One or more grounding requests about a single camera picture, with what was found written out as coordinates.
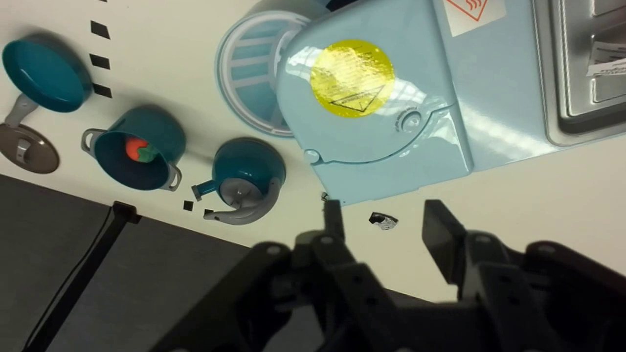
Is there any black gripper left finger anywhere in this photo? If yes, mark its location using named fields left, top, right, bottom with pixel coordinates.
left=320, top=196, right=343, bottom=243

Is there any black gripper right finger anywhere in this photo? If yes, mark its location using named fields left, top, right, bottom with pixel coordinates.
left=422, top=199, right=467, bottom=284

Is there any light blue breakfast maker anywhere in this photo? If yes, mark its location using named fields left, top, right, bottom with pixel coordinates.
left=216, top=0, right=623, bottom=203

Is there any teal toy kettle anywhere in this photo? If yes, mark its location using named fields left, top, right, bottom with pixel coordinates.
left=191, top=137, right=285, bottom=225

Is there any teal toy pot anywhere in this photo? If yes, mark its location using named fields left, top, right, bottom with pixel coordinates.
left=79, top=106, right=185, bottom=192

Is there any teal toy frying pan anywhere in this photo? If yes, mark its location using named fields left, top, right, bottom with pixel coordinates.
left=1, top=33, right=91, bottom=127

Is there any grey pot lid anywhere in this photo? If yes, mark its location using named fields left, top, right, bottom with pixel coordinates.
left=0, top=123, right=60, bottom=174

